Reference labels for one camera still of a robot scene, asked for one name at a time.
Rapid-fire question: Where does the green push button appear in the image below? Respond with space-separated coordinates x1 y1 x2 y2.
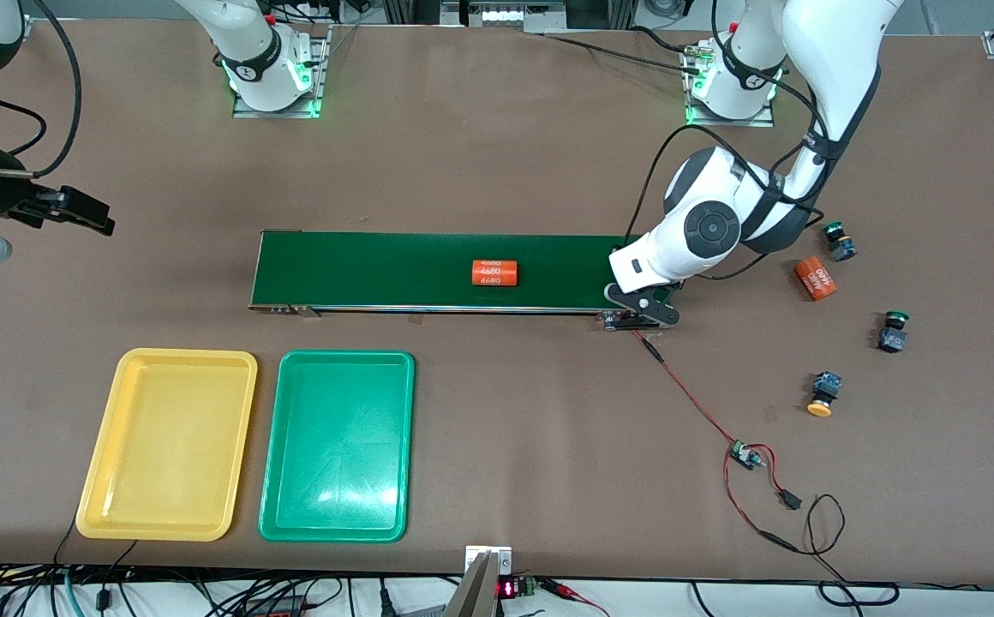
821 220 858 262
877 310 911 354

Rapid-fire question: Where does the yellow push button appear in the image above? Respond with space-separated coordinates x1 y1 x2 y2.
806 370 843 419

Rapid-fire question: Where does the yellow plastic tray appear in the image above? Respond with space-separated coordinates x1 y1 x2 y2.
75 347 259 542

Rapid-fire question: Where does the green belt conveyor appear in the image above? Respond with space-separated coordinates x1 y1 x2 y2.
248 229 677 333

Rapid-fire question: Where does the red probe lead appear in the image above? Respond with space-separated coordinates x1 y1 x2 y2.
540 578 611 617

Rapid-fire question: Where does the green plastic tray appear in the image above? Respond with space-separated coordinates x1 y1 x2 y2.
257 349 416 544

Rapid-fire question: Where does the thin red wire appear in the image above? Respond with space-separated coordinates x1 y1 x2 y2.
632 330 806 554

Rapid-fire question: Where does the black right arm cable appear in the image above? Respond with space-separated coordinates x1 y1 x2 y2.
0 0 85 179

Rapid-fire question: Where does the long black table cable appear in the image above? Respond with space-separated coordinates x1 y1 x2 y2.
544 24 704 74

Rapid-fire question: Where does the black looped cable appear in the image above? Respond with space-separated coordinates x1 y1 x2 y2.
804 494 902 608

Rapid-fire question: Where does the aluminium frame structure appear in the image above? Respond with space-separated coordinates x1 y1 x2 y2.
381 0 639 35

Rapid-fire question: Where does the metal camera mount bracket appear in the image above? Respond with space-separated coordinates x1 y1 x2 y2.
464 545 513 617

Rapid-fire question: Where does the black cable bundle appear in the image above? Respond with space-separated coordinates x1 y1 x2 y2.
0 561 464 617

